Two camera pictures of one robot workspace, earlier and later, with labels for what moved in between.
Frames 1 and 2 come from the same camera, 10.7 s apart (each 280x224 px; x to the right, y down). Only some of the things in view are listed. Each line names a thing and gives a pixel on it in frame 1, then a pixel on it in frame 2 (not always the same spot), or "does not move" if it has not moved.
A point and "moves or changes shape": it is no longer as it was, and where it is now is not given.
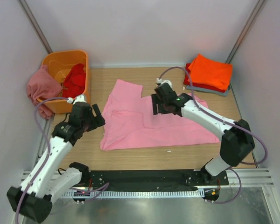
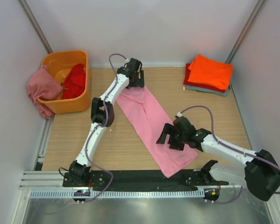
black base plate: [153, 179] does not move
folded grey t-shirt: [222, 93] does not move
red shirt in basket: [74, 84] does not move
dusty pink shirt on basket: [43, 83] does not move
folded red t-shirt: [186, 75] does not move
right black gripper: [160, 105] → [175, 139]
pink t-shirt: [129, 122] moves or changes shape
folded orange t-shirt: [217, 74] does not move
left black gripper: [93, 117] → [137, 79]
